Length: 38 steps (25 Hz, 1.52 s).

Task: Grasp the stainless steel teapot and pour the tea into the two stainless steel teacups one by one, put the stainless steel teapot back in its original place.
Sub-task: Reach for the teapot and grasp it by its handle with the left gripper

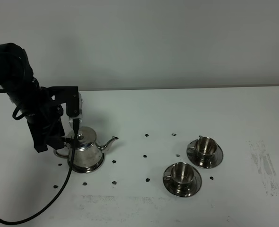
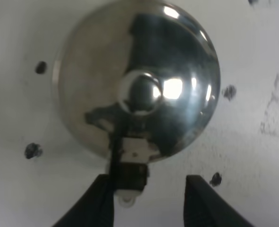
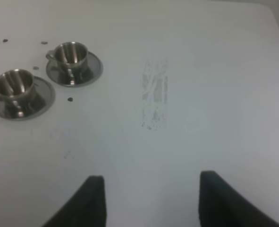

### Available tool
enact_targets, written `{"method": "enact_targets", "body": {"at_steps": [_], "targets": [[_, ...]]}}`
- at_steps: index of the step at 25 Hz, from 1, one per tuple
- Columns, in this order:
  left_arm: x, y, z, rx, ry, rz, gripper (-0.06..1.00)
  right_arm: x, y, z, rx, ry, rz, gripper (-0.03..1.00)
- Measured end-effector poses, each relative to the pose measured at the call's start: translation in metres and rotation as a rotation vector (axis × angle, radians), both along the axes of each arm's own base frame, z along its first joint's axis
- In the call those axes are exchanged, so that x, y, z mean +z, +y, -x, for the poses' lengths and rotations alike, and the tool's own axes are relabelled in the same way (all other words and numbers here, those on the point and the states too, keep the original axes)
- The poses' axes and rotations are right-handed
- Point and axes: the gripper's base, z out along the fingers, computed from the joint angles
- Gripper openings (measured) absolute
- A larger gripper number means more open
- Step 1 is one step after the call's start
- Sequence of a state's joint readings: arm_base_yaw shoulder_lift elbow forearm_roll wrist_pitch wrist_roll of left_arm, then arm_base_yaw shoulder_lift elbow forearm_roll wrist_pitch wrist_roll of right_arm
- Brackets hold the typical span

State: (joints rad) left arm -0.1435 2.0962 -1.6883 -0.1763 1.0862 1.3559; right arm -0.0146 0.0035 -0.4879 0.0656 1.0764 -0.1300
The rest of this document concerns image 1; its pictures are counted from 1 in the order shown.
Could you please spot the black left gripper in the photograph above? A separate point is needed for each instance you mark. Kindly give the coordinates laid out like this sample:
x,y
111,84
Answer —
x,y
46,128

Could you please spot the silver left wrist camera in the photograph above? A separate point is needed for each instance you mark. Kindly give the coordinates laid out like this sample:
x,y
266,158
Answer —
x,y
77,110

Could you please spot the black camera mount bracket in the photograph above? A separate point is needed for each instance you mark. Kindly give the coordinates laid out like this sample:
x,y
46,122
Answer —
x,y
63,95

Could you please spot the stainless steel saucer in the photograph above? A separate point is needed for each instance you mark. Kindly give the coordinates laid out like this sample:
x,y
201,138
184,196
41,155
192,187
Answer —
x,y
217,159
195,187

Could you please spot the near stainless steel teacup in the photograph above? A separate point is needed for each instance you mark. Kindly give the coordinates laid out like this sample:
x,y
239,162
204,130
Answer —
x,y
179,176

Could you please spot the far stainless steel saucer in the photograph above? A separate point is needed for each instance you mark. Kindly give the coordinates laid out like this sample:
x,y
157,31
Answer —
x,y
217,159

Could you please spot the stainless steel teacup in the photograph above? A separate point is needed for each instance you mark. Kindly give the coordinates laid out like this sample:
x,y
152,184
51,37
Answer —
x,y
202,151
179,176

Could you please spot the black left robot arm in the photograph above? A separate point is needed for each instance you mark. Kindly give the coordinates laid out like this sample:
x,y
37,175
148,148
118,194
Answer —
x,y
32,101

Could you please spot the far stainless steel teacup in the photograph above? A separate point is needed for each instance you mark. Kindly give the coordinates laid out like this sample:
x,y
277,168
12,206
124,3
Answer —
x,y
202,151

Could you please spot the near stainless steel saucer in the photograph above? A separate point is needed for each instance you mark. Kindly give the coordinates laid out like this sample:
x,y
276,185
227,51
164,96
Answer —
x,y
195,187

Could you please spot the stainless steel teapot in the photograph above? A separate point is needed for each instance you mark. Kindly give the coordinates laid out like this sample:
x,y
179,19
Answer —
x,y
88,154

